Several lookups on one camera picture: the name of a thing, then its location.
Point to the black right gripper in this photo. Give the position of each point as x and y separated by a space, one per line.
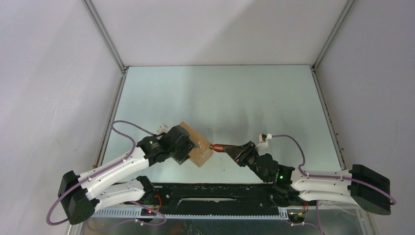
246 149

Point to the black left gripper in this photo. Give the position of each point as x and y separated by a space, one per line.
187 145

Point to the red black utility knife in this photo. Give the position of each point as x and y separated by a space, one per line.
219 147

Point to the brown cardboard express box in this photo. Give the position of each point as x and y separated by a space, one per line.
201 152

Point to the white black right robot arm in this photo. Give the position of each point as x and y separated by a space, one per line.
359 185

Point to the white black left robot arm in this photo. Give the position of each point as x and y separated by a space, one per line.
81 195

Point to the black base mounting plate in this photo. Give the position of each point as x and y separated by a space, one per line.
220 199

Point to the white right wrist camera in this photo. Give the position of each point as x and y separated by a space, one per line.
263 141

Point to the grey cable duct rail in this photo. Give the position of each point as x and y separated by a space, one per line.
138 213

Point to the aluminium frame post left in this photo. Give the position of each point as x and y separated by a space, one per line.
103 32

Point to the aluminium frame post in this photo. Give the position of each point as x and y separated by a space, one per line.
345 12
103 32

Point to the aluminium frame post right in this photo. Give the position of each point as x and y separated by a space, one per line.
345 12

